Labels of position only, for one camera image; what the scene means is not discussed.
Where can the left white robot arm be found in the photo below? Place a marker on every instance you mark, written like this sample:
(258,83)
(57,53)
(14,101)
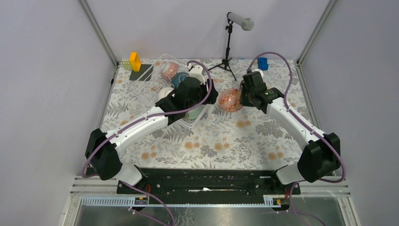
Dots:
(104,148)

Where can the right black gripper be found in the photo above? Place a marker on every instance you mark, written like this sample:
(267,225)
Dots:
(243,101)

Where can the light green celadon bowl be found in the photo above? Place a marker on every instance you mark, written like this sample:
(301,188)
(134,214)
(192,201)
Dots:
(194,113)

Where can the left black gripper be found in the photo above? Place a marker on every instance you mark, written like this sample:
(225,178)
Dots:
(203,88)

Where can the blue toy block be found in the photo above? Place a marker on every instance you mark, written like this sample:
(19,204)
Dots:
(263,63)

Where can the yellow toy block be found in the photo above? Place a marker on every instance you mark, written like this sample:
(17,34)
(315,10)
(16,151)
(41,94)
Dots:
(135,62)

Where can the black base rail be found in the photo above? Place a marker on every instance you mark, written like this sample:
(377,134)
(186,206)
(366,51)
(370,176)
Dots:
(213,186)

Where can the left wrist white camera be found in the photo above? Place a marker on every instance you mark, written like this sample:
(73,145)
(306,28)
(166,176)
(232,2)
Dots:
(196,71)

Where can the grey microphone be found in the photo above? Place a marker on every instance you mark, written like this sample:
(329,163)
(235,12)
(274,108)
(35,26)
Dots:
(246,23)

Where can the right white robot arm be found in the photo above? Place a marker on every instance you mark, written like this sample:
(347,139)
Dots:
(320,151)

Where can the lime green toy block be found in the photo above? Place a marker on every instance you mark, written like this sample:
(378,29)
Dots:
(126,65)

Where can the dark grey building plate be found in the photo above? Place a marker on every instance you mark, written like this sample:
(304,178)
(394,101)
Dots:
(144,74)

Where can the white ribbed bowl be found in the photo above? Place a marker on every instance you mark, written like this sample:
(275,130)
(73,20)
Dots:
(164,92)

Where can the white wire dish rack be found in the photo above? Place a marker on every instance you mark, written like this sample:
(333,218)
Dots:
(147,90)

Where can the dark teal floral bowl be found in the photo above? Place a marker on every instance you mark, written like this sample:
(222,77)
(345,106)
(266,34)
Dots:
(178,78)

